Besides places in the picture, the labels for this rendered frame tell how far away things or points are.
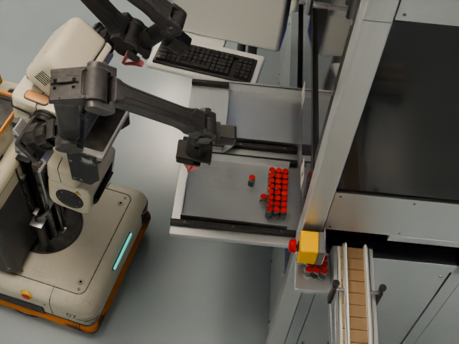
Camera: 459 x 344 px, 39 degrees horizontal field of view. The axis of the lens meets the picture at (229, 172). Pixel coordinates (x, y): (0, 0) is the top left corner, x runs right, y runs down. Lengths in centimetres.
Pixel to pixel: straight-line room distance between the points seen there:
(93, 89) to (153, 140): 198
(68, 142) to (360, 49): 82
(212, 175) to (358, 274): 59
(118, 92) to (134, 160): 186
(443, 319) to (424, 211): 72
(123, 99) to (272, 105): 101
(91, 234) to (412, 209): 142
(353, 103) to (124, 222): 151
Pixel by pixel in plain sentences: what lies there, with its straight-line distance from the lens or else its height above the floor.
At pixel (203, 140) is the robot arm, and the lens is 176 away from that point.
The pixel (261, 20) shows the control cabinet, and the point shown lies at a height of 95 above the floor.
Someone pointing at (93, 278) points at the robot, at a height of 28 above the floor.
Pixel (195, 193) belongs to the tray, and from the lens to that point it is 216.
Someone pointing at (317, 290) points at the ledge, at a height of 88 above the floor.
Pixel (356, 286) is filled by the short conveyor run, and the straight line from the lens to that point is 200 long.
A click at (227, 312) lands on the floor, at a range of 293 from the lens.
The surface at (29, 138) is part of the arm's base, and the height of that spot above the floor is 121.
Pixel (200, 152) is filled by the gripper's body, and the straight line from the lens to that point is 186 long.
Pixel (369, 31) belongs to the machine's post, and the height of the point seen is 177.
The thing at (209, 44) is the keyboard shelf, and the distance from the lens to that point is 276.
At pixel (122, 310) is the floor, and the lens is 294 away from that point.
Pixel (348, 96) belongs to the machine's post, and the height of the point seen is 158.
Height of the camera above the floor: 265
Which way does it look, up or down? 53 degrees down
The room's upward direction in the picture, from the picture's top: 6 degrees clockwise
